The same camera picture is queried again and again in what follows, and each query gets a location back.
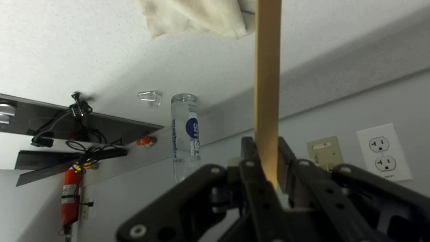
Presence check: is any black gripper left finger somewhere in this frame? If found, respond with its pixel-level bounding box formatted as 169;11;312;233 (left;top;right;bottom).
239;138;287;242

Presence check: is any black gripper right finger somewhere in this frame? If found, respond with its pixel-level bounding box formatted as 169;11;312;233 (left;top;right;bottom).
277;138;358;242

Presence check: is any wooden spoon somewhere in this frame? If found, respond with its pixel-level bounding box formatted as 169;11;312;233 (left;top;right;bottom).
253;0;282;186

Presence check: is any clear water bottle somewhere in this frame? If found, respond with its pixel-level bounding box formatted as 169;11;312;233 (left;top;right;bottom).
170;93;200;182

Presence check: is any crumpled clear plastic wrapper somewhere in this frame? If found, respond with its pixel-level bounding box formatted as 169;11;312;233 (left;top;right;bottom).
138;91;162;107

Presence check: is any red fire extinguisher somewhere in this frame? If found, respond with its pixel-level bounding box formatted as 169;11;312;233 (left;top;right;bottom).
60;169;81;236

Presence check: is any steel range hood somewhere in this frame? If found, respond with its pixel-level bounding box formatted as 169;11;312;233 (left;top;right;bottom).
14;148;127;187

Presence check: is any stained white cloth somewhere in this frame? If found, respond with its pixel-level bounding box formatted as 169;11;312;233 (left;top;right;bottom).
138;0;256;38

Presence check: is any black stove cooktop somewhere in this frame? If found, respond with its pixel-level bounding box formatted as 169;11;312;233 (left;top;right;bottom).
0;95;161;146

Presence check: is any beige wall switch plate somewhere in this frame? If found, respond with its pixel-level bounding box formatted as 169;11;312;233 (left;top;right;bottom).
306;136;342;171

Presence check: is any white wall outlet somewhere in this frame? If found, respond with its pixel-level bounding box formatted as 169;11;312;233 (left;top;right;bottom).
355;124;412;182

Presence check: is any black camera clamp mount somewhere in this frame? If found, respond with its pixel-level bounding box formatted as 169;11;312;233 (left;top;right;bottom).
25;92;124;156

